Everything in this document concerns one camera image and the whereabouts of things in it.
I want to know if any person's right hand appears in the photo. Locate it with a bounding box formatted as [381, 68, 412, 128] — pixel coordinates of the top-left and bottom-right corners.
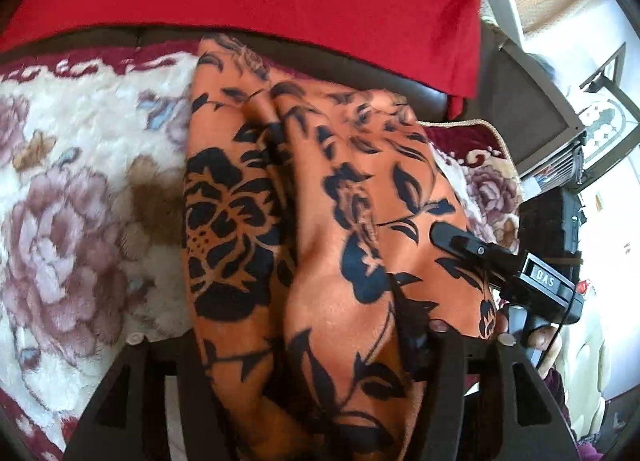
[494, 311, 561, 367]

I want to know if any dark brown sofa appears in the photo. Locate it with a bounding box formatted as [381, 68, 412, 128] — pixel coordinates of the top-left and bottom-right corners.
[0, 24, 501, 122]

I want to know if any grey vented appliance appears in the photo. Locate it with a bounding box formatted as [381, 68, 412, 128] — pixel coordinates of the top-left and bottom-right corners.
[480, 36, 587, 192]

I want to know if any orange floral garment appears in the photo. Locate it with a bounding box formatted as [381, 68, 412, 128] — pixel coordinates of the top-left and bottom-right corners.
[180, 34, 501, 461]

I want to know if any cream cloth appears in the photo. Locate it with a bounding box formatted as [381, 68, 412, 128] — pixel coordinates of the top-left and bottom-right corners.
[557, 318, 616, 444]

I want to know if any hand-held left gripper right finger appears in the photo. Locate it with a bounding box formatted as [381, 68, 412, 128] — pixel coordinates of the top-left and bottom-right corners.
[390, 276, 581, 461]

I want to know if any patterned framed panel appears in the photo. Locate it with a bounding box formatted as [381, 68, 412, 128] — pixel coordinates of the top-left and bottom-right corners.
[579, 44, 640, 177]

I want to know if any floral plush blanket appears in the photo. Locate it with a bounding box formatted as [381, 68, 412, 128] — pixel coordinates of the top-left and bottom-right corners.
[0, 41, 523, 461]

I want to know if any person's right forearm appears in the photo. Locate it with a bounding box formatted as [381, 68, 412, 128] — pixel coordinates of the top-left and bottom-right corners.
[540, 363, 568, 394]

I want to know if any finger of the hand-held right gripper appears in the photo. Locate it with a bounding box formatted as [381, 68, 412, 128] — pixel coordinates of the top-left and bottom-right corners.
[430, 222, 522, 288]

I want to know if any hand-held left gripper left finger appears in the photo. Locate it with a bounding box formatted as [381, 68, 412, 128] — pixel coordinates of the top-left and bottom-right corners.
[64, 328, 231, 461]

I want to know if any white plastic furniture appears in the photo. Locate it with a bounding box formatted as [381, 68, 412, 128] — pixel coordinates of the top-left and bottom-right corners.
[475, 0, 526, 49]

